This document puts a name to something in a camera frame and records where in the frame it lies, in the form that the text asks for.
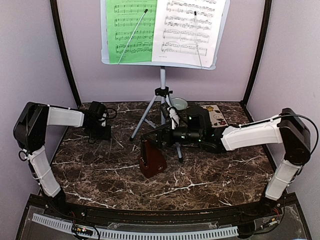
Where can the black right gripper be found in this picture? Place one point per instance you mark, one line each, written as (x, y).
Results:
(166, 131)

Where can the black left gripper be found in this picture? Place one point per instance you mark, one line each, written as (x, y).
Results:
(107, 135)

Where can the red wooden metronome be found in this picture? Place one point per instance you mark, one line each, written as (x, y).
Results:
(151, 160)

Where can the light blue music stand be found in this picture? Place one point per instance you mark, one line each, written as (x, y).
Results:
(163, 91)

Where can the white sheet music page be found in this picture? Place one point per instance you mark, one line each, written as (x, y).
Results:
(189, 32)

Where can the green sheet music page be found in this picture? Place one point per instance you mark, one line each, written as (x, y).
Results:
(130, 28)

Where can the clear metronome front cover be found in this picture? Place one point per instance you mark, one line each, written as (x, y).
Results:
(103, 152)

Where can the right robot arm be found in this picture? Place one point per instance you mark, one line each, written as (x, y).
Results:
(286, 128)

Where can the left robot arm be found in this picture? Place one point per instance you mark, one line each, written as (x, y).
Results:
(30, 133)

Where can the celadon green bowl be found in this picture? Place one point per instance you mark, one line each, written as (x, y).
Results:
(179, 103)

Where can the floral square plate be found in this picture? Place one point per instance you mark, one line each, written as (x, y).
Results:
(214, 116)

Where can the small circuit board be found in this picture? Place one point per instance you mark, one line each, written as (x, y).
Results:
(81, 230)

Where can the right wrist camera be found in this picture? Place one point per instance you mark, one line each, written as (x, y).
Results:
(170, 113)

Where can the white slotted cable duct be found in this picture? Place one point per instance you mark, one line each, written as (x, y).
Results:
(118, 231)

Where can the black front rail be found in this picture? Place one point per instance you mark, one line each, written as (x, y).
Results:
(238, 214)

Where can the left black frame post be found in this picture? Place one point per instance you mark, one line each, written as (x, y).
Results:
(63, 52)

